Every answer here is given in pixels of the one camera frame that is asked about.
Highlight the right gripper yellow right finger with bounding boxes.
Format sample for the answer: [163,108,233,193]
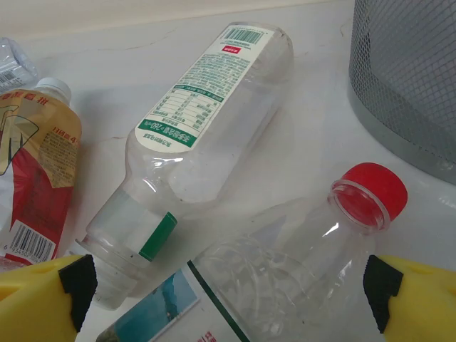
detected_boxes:
[362,254,456,342]

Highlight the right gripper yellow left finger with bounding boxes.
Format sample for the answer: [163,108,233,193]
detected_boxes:
[0,253,98,342]

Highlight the clear bottle red cap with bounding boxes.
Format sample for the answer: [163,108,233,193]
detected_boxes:
[95,162,409,342]

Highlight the grey metal mesh bin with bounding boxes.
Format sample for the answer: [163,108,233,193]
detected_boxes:
[347,0,456,186]

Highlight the red gold label bottle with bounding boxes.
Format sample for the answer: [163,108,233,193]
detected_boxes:
[0,77,83,266]

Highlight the clear bottle green white label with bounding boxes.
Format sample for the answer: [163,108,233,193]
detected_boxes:
[74,21,296,311]

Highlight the bluish clear bottle white cap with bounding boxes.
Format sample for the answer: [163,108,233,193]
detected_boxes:
[0,37,39,94]

